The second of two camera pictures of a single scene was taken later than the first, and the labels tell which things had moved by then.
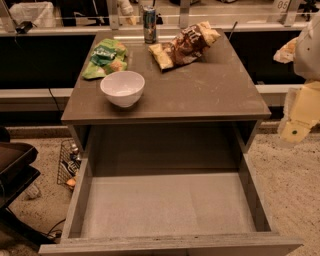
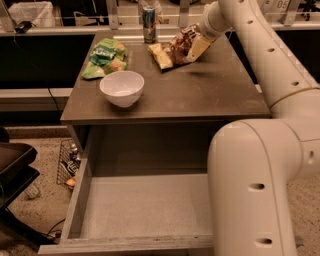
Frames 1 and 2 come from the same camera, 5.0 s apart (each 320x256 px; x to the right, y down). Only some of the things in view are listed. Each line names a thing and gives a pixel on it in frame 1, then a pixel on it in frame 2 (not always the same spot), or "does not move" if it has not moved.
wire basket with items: (70, 163) does not move
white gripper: (308, 55) → (209, 28)
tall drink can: (150, 24) does not move
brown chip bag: (187, 46) does not move
